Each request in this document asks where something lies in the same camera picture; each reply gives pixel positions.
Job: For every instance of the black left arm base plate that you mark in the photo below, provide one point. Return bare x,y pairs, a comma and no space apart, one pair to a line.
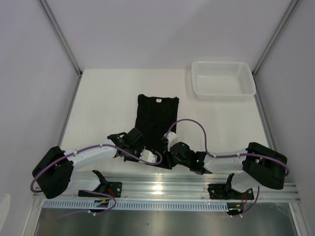
113,189

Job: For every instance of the grey aluminium frame post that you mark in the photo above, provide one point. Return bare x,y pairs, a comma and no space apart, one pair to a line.
282,24

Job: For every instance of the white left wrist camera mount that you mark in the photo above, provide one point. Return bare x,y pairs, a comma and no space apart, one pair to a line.
147,157

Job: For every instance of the white perforated plastic basket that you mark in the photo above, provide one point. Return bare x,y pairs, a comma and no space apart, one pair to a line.
222,81

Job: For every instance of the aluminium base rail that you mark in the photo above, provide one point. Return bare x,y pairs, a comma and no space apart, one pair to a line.
187,187

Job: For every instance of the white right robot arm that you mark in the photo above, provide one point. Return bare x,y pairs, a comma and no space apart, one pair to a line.
254,166

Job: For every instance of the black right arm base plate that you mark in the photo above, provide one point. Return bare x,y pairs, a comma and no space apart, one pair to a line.
220,192

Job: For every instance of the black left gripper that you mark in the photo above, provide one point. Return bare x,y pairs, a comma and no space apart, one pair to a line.
140,148

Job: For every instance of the black t-shirt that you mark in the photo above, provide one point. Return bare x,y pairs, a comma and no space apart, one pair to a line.
155,115

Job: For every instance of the grey slotted cable duct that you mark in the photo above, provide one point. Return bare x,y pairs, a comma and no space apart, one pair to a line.
137,205

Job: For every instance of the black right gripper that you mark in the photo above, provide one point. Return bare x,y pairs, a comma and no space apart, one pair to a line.
167,158

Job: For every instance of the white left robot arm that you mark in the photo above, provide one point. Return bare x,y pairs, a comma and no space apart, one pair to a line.
58,171

